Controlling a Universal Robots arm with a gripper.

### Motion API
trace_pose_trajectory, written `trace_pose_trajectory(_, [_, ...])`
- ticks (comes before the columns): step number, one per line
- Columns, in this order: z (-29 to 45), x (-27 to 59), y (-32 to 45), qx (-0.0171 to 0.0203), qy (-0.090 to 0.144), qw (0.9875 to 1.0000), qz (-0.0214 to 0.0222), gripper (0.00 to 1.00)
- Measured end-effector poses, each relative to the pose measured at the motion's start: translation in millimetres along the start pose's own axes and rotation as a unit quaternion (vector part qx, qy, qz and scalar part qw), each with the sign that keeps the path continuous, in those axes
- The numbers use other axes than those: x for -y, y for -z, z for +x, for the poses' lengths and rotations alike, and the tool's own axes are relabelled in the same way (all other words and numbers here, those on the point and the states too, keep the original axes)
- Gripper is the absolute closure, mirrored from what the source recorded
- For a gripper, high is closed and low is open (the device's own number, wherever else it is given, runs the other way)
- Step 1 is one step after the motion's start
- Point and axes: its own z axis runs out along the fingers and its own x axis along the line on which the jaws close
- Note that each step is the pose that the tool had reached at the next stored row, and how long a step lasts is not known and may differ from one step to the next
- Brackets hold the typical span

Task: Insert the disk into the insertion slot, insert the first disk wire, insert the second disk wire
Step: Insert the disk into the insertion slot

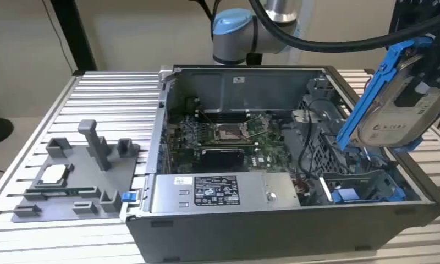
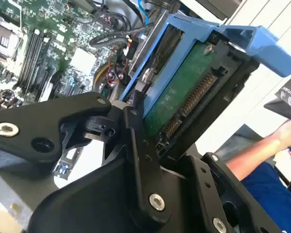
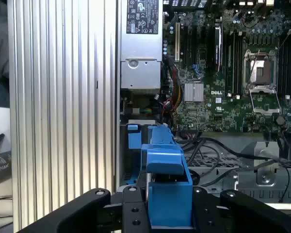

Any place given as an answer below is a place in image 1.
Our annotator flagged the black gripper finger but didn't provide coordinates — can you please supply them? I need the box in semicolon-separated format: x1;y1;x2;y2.
393;81;429;108

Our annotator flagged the hard disk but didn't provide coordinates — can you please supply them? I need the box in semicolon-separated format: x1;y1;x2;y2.
334;35;440;153

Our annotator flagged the perforated metal disk bay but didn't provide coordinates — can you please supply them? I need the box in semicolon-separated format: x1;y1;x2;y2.
281;78;393;194

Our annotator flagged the metal socket cover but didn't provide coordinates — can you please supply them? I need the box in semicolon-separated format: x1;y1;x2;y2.
241;113;273;139

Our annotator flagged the green motherboard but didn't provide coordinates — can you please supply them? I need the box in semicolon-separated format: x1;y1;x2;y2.
166;109;294;177

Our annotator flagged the CPU socket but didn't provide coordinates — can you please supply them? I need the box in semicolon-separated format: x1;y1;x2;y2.
209;122;250;144

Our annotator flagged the black cooler block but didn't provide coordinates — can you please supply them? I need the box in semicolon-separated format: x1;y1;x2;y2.
198;148;245;173

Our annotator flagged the black open PC case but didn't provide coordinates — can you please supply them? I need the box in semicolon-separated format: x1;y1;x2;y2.
126;64;440;261

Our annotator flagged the silver power supply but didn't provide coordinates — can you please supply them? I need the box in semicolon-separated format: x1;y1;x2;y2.
147;173;302;215

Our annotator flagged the blue case latch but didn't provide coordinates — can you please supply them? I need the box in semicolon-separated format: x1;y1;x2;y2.
119;190;137;204

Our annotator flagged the grey parts rack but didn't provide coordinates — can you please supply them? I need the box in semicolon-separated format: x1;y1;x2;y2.
10;119;142;223

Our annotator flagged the silver CPU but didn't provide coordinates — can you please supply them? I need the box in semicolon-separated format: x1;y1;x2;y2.
38;164;71;185

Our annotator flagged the green RAM stick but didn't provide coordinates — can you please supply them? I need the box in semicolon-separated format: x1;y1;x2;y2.
25;187;98;194

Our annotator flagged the thick black cable hose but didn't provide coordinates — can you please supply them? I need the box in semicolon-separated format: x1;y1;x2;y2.
246;0;440;52

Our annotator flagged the black wire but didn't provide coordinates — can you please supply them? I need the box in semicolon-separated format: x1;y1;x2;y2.
298;98;340;178

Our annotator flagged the black upright post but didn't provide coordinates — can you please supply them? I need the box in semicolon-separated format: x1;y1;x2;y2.
49;0;98;73

